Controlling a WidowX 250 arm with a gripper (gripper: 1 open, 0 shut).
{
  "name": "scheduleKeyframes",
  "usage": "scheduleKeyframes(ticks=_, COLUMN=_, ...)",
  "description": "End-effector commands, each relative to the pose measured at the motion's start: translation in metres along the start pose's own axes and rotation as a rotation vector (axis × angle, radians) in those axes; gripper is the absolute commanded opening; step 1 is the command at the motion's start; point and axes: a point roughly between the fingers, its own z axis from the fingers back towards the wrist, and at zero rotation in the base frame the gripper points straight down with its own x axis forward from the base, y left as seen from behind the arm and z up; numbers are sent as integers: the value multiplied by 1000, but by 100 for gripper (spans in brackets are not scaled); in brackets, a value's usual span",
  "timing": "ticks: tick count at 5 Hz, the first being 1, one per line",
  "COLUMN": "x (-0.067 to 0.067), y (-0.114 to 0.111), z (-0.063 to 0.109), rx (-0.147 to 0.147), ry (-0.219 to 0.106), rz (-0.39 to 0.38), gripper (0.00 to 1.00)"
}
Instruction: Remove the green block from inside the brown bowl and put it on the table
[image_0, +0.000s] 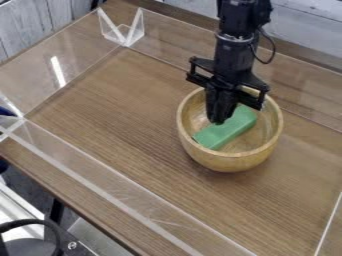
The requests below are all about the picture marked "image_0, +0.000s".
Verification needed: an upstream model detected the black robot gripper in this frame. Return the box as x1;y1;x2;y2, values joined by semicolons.
186;32;270;124

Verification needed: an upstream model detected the green rectangular block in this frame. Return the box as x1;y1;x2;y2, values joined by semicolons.
193;105;258;150

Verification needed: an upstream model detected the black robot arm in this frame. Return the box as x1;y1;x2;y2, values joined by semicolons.
187;0;273;124

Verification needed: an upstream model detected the light wooden bowl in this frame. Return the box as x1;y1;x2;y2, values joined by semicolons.
177;89;285;172

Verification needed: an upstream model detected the blue object at edge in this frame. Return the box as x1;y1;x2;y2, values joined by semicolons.
0;106;16;117

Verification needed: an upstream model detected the black table leg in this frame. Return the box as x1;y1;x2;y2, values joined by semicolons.
50;199;65;224

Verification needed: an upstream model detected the clear acrylic corner bracket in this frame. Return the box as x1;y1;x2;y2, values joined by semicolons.
97;8;145;47

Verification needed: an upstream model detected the clear acrylic tray wall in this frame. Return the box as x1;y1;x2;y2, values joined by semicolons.
0;1;342;256

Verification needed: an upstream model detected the grey metal base plate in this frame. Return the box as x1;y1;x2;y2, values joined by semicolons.
69;218;134;256

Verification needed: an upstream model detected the black cable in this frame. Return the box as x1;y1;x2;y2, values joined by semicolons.
0;218;65;256

